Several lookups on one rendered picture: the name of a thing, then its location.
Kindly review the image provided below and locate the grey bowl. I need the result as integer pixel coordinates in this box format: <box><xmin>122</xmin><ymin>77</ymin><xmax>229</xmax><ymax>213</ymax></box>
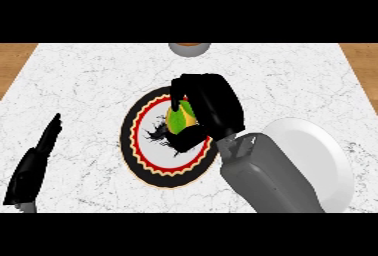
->
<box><xmin>167</xmin><ymin>43</ymin><xmax>213</xmax><ymax>58</ymax></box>

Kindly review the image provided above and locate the black red patterned plate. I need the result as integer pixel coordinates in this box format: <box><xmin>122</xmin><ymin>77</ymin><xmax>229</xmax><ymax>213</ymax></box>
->
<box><xmin>119</xmin><ymin>85</ymin><xmax>219</xmax><ymax>189</ymax></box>

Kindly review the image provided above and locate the plain white plate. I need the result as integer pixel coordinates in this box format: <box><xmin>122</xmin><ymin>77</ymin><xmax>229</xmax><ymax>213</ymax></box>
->
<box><xmin>260</xmin><ymin>117</ymin><xmax>356</xmax><ymax>214</ymax></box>

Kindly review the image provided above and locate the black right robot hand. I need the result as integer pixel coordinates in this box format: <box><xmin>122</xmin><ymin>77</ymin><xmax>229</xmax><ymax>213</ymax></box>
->
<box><xmin>169</xmin><ymin>73</ymin><xmax>247</xmax><ymax>154</ymax></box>

